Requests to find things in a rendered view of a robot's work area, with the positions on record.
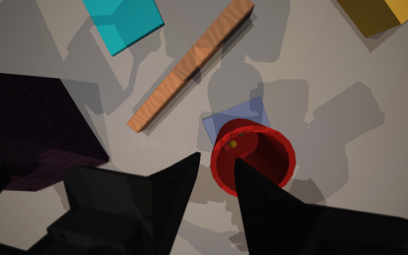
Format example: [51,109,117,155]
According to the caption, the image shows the long wooden bar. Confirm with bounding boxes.
[127,0,255,133]

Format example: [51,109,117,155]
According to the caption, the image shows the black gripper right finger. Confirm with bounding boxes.
[234,158,408,255]

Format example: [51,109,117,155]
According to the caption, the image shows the yellow marble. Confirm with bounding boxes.
[229,140,237,148]

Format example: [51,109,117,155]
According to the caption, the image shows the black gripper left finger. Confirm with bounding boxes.
[63,152,201,255]

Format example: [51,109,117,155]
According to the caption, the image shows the dark red cup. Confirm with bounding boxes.
[210,118,296,197]

